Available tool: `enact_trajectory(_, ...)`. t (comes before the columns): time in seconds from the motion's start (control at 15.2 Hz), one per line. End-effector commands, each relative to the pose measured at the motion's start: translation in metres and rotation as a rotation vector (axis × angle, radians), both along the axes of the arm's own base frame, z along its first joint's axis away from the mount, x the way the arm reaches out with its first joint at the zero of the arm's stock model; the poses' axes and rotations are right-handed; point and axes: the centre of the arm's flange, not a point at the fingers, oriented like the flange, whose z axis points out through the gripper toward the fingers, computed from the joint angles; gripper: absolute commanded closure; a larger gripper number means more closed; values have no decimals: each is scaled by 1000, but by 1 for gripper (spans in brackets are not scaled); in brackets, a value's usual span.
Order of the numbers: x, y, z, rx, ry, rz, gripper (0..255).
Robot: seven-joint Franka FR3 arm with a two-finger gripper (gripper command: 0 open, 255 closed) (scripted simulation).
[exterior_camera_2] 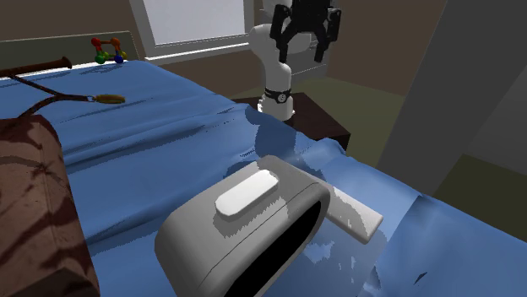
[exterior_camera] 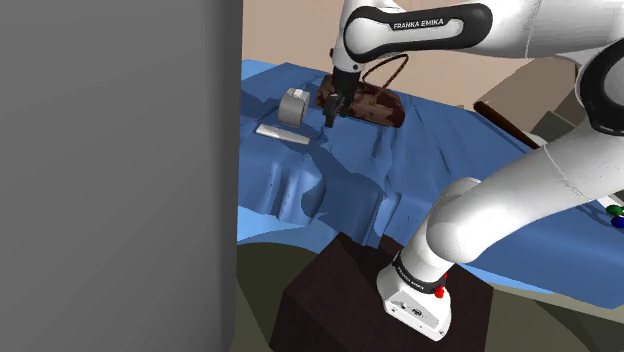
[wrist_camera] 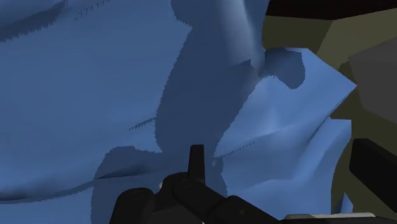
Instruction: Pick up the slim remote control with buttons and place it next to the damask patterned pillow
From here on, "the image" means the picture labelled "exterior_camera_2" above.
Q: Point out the dark brown wooden stick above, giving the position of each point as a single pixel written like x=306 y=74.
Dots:
x=37 y=66

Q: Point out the colourful ball and stick toy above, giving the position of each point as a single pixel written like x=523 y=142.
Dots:
x=108 y=54

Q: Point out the bed with blue cover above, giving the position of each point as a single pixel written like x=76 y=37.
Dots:
x=164 y=123

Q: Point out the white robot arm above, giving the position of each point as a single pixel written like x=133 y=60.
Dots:
x=276 y=70

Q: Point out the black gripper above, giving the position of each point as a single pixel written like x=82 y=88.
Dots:
x=309 y=14

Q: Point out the white framed window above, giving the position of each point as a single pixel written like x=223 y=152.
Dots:
x=193 y=20

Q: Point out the dark brown robot stand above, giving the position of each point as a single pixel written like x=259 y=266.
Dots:
x=317 y=119

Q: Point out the brown leather bag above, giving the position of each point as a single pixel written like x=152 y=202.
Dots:
x=37 y=214

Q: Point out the grey alarm clock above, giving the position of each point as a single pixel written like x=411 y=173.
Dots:
x=206 y=242

